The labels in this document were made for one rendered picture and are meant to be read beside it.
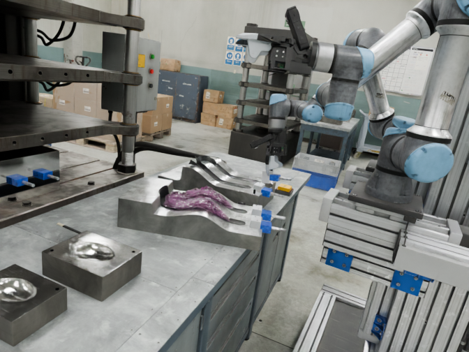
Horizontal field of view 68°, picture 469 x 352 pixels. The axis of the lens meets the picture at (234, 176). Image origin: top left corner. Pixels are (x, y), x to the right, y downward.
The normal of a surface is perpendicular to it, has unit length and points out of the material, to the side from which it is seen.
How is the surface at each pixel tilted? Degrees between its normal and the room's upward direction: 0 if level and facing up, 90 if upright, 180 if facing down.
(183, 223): 90
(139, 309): 0
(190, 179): 90
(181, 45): 90
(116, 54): 90
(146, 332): 0
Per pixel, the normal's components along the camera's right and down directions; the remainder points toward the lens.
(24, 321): 0.91, 0.23
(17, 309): 0.13, -0.95
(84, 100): -0.34, 0.38
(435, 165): -0.04, 0.42
